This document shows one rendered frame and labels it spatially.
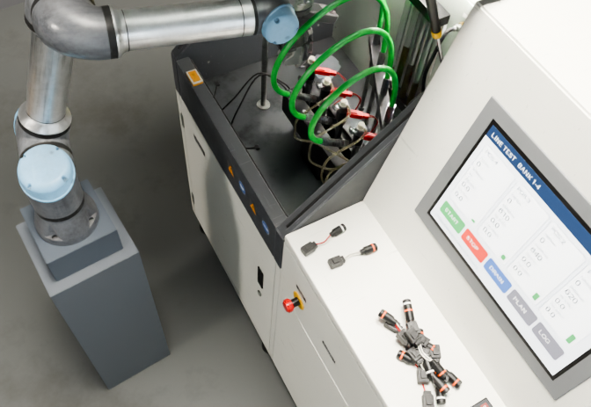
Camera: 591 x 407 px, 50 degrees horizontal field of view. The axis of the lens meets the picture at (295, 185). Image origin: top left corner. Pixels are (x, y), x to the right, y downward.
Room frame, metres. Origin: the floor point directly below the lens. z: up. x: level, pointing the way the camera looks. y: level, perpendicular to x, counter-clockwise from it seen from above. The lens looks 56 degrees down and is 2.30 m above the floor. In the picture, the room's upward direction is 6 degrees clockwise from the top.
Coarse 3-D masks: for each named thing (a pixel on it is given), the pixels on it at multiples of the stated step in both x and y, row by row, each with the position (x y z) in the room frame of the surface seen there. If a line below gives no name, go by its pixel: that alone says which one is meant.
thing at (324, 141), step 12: (360, 72) 0.96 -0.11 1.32; (372, 72) 0.97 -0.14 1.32; (348, 84) 0.94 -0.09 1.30; (396, 84) 1.01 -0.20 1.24; (336, 96) 0.92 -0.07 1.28; (396, 96) 1.01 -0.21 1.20; (324, 108) 0.90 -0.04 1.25; (312, 120) 0.90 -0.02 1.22; (384, 120) 1.02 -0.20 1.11; (312, 132) 0.89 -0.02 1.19; (324, 144) 0.91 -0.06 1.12; (336, 144) 0.93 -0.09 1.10; (348, 144) 0.95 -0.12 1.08
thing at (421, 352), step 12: (408, 300) 0.59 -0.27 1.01; (384, 312) 0.56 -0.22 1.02; (408, 312) 0.56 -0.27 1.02; (384, 324) 0.54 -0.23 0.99; (396, 324) 0.54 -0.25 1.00; (408, 324) 0.54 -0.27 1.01; (396, 336) 0.51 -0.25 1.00; (408, 336) 0.50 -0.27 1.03; (420, 336) 0.51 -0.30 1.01; (420, 348) 0.49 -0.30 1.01; (432, 348) 0.49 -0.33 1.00; (408, 360) 0.46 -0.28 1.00; (420, 360) 0.46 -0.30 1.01; (432, 360) 0.46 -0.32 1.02; (420, 372) 0.44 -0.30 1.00; (432, 372) 0.44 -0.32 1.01; (444, 372) 0.44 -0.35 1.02; (444, 384) 0.42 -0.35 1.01; (456, 384) 0.42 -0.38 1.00; (432, 396) 0.39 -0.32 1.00; (444, 396) 0.40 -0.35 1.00
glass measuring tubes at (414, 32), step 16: (416, 0) 1.26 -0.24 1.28; (416, 16) 1.26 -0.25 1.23; (448, 16) 1.20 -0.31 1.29; (400, 32) 1.29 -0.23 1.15; (416, 32) 1.27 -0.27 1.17; (400, 48) 1.30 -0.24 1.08; (416, 48) 1.23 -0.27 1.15; (432, 48) 1.21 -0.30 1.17; (400, 64) 1.26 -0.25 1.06; (416, 64) 1.24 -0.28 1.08; (432, 64) 1.20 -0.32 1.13; (400, 80) 1.26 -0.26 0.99; (416, 80) 1.20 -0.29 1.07; (400, 96) 1.23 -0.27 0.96
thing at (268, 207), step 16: (192, 64) 1.28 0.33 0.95; (192, 96) 1.20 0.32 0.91; (208, 96) 1.17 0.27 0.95; (192, 112) 1.21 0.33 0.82; (208, 112) 1.11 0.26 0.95; (208, 128) 1.10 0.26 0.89; (224, 128) 1.06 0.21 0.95; (208, 144) 1.11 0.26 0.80; (224, 144) 1.01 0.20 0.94; (240, 144) 1.01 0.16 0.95; (224, 160) 1.02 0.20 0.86; (240, 160) 0.96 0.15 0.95; (240, 176) 0.93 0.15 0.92; (256, 176) 0.92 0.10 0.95; (240, 192) 0.94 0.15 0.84; (256, 192) 0.87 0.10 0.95; (272, 192) 0.88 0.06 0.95; (272, 208) 0.83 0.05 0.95; (256, 224) 0.86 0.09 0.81; (272, 224) 0.79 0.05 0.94; (272, 240) 0.78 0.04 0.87
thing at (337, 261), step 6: (366, 246) 0.72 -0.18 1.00; (372, 246) 0.72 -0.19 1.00; (354, 252) 0.71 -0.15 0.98; (360, 252) 0.71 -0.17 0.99; (366, 252) 0.71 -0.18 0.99; (330, 258) 0.68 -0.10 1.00; (336, 258) 0.68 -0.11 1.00; (342, 258) 0.69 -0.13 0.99; (330, 264) 0.67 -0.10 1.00; (336, 264) 0.67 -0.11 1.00; (342, 264) 0.67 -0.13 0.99
